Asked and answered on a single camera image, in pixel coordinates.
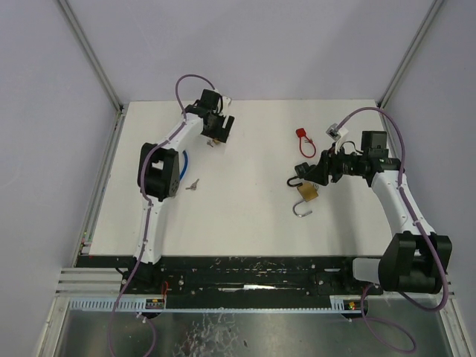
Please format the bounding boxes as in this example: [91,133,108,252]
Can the black padlock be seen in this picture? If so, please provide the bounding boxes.
[286,162,313,187]

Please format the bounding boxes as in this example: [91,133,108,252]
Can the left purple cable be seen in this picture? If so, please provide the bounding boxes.
[106,74,220,357]

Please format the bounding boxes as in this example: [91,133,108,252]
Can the aluminium frame post right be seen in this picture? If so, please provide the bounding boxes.
[376,0,446,109]

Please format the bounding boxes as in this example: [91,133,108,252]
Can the purple cable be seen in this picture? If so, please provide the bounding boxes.
[106,74,220,357]
[334,106,449,353]

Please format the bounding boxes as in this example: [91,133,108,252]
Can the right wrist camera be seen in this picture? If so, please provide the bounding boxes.
[326,123,349,153]

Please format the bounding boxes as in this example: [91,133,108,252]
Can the blue cable lock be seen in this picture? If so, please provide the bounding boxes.
[179,150,189,181]

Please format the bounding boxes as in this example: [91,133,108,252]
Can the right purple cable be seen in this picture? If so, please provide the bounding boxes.
[334,106,449,353]

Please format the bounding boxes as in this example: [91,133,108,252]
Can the aluminium frame post left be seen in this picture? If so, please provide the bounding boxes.
[55,0,123,112]

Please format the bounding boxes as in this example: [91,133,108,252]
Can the large brass padlock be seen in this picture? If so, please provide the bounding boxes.
[292,182,319,218]

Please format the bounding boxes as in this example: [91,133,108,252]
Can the blue lock keys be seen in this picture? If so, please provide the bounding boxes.
[187,178,199,191]

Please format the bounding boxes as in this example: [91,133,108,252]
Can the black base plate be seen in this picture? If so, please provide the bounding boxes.
[76,256,366,309]

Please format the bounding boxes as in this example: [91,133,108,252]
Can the red cable padlock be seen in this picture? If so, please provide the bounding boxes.
[295,127,317,158]

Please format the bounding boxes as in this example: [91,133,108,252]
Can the aluminium frame post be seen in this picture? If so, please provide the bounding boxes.
[376,0,446,109]
[55,0,123,112]

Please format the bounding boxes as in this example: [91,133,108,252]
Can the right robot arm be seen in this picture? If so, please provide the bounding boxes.
[295,131,452,294]

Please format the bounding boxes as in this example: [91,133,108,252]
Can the grey slotted cable duct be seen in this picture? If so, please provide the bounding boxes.
[68,297,361,315]

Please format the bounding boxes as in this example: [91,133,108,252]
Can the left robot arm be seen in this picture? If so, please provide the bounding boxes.
[134,89,234,268]

